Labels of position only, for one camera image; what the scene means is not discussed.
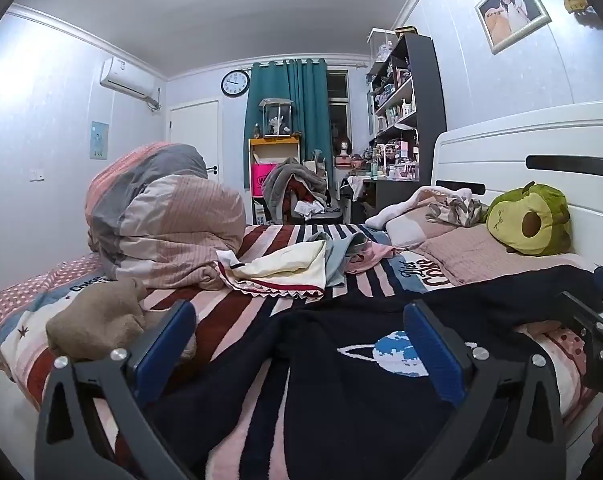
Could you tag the rolled pink grey duvet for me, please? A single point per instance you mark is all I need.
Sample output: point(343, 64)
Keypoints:
point(181, 220)

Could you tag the white air conditioner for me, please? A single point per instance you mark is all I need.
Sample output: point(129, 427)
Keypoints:
point(129, 80)

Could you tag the white bed headboard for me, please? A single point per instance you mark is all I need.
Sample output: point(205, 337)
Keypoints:
point(481, 155)

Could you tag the white door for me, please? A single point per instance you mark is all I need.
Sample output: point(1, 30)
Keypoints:
point(194, 135)

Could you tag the yellow shelf unit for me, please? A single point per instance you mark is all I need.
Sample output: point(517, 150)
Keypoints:
point(274, 147)

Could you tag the framed wall picture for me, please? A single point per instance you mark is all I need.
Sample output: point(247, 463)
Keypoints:
point(511, 10)

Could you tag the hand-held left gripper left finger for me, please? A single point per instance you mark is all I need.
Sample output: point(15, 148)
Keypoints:
point(166, 346)

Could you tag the small blue wall poster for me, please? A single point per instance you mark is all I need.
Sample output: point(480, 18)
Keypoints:
point(99, 140)

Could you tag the floral crumpled cloth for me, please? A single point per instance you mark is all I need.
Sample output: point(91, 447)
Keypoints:
point(456, 210)

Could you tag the white desk lamp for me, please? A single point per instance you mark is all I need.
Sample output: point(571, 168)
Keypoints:
point(406, 130)

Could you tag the cream cloth with red trim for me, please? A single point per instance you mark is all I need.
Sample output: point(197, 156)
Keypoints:
point(281, 265)

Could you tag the pink garment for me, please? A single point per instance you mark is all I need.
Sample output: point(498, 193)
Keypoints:
point(371, 258)

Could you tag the white light switch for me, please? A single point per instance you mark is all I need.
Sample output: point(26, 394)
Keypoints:
point(37, 174)

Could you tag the large pink pillow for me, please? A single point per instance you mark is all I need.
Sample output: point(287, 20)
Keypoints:
point(471, 257)

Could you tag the teal curtain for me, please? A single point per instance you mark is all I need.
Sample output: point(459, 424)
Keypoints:
point(306, 105)

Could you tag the white fluffy garment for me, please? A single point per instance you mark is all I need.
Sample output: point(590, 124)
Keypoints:
point(381, 217)

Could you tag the window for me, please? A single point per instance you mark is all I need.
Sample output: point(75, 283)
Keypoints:
point(337, 120)

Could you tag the navy sweater with planet print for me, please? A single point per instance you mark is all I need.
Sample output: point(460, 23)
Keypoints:
point(331, 385)

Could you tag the pile of clothes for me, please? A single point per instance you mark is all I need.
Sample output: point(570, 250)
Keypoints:
point(291, 185)

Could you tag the wig head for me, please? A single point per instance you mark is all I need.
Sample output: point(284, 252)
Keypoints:
point(343, 147)

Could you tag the small pale pillow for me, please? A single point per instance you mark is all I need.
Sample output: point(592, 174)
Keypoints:
point(406, 230)

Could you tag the round wall clock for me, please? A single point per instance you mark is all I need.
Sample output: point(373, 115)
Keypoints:
point(235, 83)

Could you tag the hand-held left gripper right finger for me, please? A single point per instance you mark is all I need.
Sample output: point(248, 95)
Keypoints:
point(431, 351)

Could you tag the guitar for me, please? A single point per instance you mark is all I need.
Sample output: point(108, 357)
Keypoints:
point(576, 4)

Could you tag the dark tall bookshelf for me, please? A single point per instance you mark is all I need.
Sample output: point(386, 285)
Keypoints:
point(424, 90)

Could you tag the light blue garment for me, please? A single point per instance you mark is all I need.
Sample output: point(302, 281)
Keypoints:
point(339, 260)

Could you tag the chair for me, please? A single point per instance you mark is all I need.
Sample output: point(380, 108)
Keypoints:
point(326, 216)

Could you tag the pink bag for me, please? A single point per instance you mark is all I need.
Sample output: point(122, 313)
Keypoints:
point(261, 180)

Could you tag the glass case with figure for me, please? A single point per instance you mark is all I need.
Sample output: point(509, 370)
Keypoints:
point(276, 117)

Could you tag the green avocado plush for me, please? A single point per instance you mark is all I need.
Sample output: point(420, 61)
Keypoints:
point(506, 230)

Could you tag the clear display case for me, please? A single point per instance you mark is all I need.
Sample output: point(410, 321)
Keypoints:
point(381, 45)

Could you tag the dark cluttered desk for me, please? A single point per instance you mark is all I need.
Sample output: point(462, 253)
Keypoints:
point(386, 187)

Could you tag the beige brown cloth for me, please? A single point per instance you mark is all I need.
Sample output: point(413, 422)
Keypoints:
point(101, 315)

